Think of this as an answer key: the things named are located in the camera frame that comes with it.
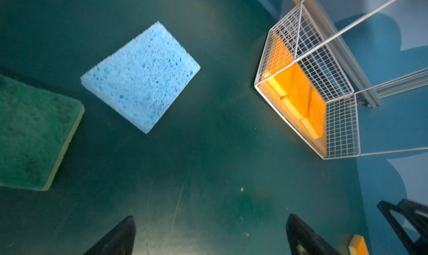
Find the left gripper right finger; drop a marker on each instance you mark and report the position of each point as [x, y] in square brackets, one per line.
[305, 241]

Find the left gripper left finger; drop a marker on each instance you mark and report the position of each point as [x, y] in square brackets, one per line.
[119, 241]

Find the orange sponge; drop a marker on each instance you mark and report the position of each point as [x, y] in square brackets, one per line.
[279, 57]
[314, 121]
[297, 99]
[357, 246]

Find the green sponge near trowel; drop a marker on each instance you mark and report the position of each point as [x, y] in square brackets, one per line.
[36, 129]

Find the white wire wooden shelf rack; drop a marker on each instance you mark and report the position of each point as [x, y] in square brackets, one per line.
[368, 59]

